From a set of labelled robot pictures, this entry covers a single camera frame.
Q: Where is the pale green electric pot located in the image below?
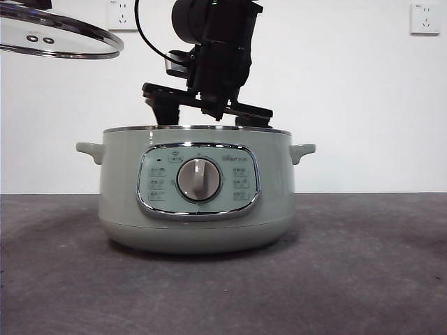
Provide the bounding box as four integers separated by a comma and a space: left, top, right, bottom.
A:
75, 124, 317, 255

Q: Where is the black cable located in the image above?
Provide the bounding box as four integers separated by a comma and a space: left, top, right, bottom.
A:
134, 0, 177, 66

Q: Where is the white wall socket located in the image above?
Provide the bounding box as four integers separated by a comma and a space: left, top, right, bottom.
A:
107, 0, 140, 34
409, 3, 441, 36

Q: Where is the pale grey camera box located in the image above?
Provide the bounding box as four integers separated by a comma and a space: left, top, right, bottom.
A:
163, 50, 193, 77

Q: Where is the glass lid with green knob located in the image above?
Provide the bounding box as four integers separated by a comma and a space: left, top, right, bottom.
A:
0, 5, 125, 60

